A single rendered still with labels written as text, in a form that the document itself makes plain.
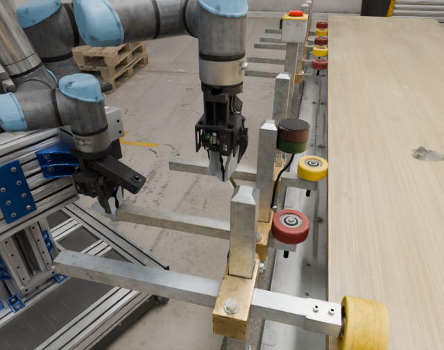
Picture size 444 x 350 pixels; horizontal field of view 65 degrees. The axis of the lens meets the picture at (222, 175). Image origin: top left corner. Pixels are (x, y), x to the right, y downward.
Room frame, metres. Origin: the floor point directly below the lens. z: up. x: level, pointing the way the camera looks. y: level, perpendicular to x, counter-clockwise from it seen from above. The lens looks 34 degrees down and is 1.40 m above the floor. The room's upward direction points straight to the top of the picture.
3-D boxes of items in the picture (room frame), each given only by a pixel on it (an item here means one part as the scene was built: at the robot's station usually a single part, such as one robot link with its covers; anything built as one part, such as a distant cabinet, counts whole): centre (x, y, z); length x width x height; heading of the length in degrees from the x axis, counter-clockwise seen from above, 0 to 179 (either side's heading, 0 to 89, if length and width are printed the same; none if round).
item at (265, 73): (1.82, -0.30, 0.82); 0.43 x 0.03 x 0.04; 76
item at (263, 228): (0.60, -0.09, 0.85); 0.13 x 0.06 x 0.05; 166
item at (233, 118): (0.57, 0.00, 1.15); 0.09 x 0.08 x 0.12; 166
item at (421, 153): (0.84, -0.58, 0.91); 0.09 x 0.07 x 0.02; 54
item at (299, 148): (0.61, -0.14, 1.07); 0.06 x 0.06 x 0.02
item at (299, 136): (0.61, -0.14, 1.10); 0.06 x 0.06 x 0.02
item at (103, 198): (0.65, 0.27, 0.91); 0.05 x 0.02 x 0.09; 166
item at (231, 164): (0.57, -0.01, 1.04); 0.06 x 0.03 x 0.09; 166
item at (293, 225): (0.57, -0.15, 0.85); 0.08 x 0.08 x 0.11
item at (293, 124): (0.61, -0.14, 1.00); 0.06 x 0.06 x 0.22; 76
